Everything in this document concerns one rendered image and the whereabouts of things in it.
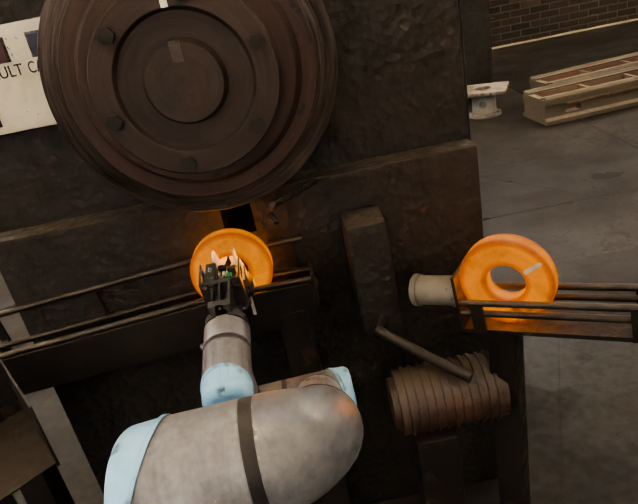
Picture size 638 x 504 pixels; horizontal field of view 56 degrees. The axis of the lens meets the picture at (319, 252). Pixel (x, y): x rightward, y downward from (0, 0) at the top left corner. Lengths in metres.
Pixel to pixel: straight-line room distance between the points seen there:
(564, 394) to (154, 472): 1.50
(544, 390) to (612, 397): 0.18
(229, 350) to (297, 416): 0.36
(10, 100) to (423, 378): 0.90
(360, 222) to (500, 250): 0.26
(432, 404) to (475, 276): 0.25
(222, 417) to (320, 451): 0.10
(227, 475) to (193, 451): 0.04
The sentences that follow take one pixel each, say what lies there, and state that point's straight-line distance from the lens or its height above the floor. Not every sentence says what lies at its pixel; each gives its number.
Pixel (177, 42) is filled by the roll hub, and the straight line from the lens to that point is 0.93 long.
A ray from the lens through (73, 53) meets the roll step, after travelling 1.04.
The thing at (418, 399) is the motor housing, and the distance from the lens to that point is 1.13.
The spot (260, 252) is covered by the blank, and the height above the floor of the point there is 0.77.
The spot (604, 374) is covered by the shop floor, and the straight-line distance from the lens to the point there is 2.01.
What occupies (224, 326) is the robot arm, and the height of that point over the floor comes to 0.76.
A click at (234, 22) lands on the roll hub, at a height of 1.18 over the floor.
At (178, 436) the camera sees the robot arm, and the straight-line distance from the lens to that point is 0.59.
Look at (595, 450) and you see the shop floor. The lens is 1.78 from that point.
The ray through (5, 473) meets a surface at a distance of 1.14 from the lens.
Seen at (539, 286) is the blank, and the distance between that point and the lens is 1.04.
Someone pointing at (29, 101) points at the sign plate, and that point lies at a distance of 1.24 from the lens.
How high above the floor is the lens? 1.23
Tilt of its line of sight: 25 degrees down
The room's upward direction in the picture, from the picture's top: 12 degrees counter-clockwise
